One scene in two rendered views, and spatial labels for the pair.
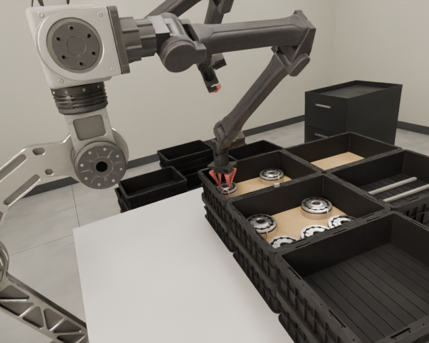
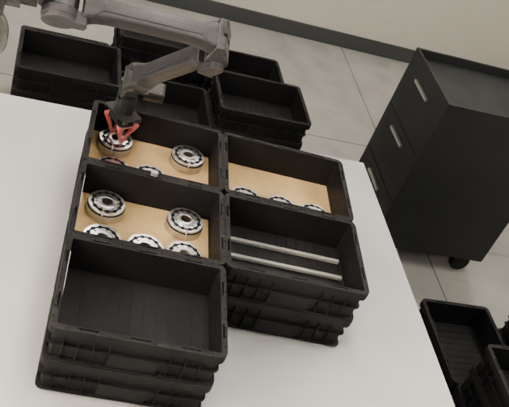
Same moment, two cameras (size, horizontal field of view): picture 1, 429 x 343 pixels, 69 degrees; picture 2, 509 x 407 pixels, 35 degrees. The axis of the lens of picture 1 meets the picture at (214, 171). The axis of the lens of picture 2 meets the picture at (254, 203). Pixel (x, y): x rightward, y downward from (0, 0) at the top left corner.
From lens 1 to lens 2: 128 cm
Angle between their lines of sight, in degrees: 12
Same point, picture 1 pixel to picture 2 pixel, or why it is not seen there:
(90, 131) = not seen: outside the picture
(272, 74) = (187, 59)
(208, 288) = (14, 235)
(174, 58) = (51, 19)
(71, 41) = not seen: outside the picture
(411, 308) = not seen: hidden behind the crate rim
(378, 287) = (143, 316)
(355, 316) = (97, 320)
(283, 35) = (187, 39)
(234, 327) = (9, 280)
